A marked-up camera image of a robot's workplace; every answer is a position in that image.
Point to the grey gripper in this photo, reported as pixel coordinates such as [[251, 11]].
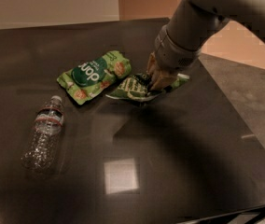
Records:
[[174, 54]]

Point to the green jalapeno kettle chip bag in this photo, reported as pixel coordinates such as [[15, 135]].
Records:
[[135, 88]]

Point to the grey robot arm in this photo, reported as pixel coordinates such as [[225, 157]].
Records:
[[179, 42]]

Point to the green rice chip bag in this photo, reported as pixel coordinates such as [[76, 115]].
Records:
[[89, 79]]

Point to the clear plastic water bottle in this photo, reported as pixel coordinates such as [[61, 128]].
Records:
[[40, 152]]

